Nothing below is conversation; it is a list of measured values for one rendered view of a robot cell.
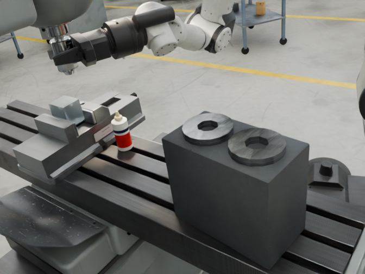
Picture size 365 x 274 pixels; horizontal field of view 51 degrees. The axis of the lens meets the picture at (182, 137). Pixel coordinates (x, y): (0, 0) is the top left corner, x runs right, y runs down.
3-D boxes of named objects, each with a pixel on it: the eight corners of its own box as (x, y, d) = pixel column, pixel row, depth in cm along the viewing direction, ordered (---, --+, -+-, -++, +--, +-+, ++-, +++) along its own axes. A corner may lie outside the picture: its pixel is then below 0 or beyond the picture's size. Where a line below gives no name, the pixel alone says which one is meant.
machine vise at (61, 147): (112, 109, 122) (104, 77, 116) (147, 118, 113) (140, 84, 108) (17, 169, 99) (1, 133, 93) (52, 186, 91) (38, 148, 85)
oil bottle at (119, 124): (125, 142, 104) (116, 106, 98) (136, 145, 101) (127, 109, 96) (114, 149, 101) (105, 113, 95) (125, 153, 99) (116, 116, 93)
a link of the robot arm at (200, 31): (158, 38, 106) (191, 46, 123) (187, 55, 102) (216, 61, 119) (174, 1, 103) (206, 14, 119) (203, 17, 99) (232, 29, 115)
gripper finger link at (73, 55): (51, 54, 83) (79, 45, 85) (55, 67, 84) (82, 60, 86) (52, 55, 81) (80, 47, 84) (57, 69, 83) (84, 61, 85)
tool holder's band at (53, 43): (45, 47, 84) (44, 42, 83) (57, 39, 88) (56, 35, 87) (64, 47, 82) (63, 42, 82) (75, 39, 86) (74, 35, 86)
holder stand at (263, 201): (213, 184, 84) (204, 103, 73) (306, 228, 70) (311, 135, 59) (175, 216, 77) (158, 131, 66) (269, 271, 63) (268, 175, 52)
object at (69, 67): (54, 72, 87) (45, 47, 84) (65, 64, 91) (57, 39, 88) (71, 72, 86) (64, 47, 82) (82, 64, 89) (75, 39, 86)
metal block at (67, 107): (70, 114, 103) (64, 94, 100) (85, 119, 100) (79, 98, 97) (55, 124, 100) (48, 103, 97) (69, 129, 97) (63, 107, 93)
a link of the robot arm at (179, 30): (128, 13, 94) (158, 22, 105) (144, 45, 93) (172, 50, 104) (148, -3, 91) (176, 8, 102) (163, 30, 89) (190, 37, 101)
